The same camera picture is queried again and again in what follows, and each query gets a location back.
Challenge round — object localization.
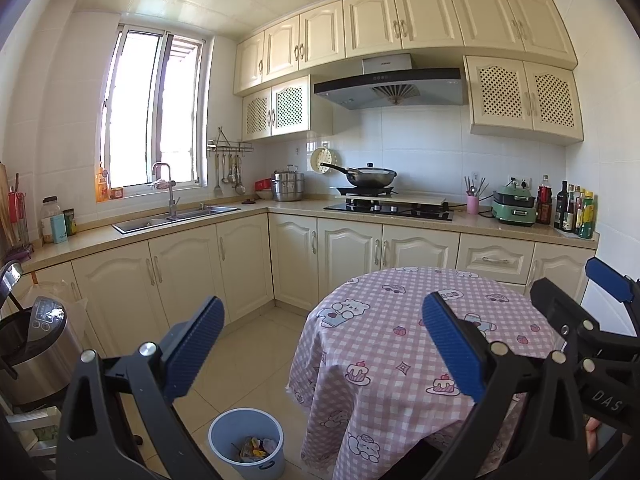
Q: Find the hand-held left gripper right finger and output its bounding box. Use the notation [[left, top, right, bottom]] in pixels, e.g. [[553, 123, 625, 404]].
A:
[[422, 291, 587, 480]]

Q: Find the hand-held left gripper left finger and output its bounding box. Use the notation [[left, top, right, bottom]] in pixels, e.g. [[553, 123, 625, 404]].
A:
[[56, 296, 226, 480]]

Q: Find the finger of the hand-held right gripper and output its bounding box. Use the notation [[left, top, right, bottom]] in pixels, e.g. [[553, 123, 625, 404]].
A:
[[530, 277, 602, 345], [585, 257, 637, 306]]

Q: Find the light blue plastic bin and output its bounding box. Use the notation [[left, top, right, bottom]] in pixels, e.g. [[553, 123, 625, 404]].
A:
[[207, 407, 286, 480]]

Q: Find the person's right hand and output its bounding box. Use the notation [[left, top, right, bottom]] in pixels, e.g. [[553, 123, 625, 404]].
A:
[[585, 418, 602, 457]]

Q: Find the pink checked tablecloth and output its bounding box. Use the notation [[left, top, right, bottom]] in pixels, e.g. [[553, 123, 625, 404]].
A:
[[286, 266, 566, 480]]

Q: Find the cream base cabinet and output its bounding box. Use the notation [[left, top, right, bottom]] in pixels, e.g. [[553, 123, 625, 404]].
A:
[[20, 200, 599, 362]]

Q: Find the yellow green bottle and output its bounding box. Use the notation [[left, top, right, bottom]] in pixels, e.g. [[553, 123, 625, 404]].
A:
[[579, 191, 597, 240]]

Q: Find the group of sauce bottles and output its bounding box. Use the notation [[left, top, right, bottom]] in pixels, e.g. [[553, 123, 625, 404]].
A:
[[565, 185, 584, 234]]

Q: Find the dark glass bottle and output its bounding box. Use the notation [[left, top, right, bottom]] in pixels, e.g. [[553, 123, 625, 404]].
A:
[[554, 180, 570, 230]]

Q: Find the red label sauce bottle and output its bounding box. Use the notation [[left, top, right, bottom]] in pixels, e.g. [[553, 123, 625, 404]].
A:
[[536, 175, 554, 225]]

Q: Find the green electric cooker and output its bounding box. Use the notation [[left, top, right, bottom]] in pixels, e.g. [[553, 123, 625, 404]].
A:
[[491, 185, 539, 226]]

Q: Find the stainless steel sink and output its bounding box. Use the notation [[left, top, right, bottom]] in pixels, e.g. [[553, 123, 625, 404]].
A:
[[112, 204, 242, 235]]

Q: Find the black glass gas cooktop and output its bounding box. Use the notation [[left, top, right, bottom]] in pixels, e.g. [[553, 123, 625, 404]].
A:
[[323, 202, 455, 222]]

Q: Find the metal kitchen faucet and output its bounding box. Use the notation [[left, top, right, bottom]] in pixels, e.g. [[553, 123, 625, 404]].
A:
[[151, 162, 180, 220]]

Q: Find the bundle of chopsticks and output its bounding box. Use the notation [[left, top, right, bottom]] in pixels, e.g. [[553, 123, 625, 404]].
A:
[[463, 175, 489, 199]]

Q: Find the stainless steel pressure cooker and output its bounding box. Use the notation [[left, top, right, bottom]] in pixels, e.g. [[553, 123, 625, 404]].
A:
[[0, 295, 84, 409]]

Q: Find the black stove stand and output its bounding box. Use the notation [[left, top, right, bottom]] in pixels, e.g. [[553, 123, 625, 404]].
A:
[[335, 186, 395, 197]]

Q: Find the stainless steel steamer pot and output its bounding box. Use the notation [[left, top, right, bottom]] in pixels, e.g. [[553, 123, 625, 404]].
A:
[[271, 164, 306, 203]]

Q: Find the black wok with lid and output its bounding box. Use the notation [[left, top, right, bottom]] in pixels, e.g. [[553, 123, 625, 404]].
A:
[[320, 161, 399, 189]]

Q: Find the orange bottle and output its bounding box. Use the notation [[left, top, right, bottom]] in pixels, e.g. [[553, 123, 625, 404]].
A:
[[95, 162, 111, 204]]

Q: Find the white low shelf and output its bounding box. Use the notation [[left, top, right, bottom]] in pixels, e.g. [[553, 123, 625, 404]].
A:
[[0, 405, 64, 462]]

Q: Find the white lid jar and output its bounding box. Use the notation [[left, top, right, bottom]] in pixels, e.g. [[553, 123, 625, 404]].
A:
[[40, 196, 62, 244]]

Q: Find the white dotted colander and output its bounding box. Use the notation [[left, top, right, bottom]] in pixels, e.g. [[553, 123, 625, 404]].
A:
[[310, 143, 339, 176]]

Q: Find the kitchen window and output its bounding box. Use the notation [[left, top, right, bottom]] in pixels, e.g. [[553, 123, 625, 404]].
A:
[[97, 22, 209, 202]]

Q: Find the wooden cutting board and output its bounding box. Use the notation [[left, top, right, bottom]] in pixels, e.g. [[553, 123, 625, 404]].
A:
[[0, 160, 16, 262]]

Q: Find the black range hood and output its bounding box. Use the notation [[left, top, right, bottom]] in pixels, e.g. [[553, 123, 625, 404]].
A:
[[313, 53, 464, 111]]

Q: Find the metal wall utensil rack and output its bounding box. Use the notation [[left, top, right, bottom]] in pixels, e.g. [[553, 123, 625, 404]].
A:
[[207, 127, 255, 154]]

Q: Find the wide lattice-door wall cabinet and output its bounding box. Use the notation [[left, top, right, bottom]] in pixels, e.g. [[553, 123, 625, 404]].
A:
[[462, 55, 585, 147]]

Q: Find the red wire rack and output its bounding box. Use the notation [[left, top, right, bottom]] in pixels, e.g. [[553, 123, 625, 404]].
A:
[[7, 172, 35, 257]]

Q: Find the narrow lattice-door wall cabinet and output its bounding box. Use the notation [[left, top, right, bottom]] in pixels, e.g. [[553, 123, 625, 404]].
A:
[[242, 75, 312, 142]]

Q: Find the cream upper wall cabinet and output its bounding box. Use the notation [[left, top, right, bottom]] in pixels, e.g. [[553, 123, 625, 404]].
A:
[[232, 0, 580, 96]]

